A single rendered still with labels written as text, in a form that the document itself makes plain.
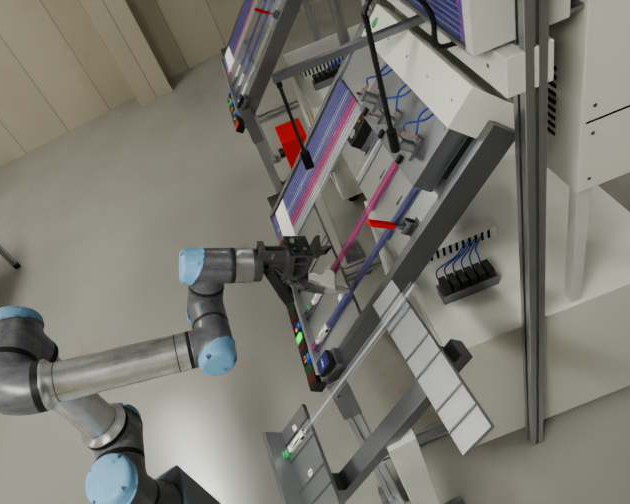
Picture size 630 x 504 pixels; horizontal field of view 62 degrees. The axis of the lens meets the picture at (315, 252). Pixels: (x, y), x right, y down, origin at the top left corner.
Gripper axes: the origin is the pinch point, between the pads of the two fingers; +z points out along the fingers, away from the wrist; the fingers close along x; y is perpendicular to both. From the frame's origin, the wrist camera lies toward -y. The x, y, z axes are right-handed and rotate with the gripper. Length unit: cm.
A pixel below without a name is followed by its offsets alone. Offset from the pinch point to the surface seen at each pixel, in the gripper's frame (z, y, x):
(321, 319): 1.1, -21.1, 4.9
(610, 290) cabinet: 70, 0, -10
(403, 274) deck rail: 9.5, 7.3, -10.0
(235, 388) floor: -7, -111, 52
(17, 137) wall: -145, -167, 369
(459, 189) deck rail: 14.5, 28.5, -10.0
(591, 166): 42, 35, -10
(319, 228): 4.2, -9.1, 28.1
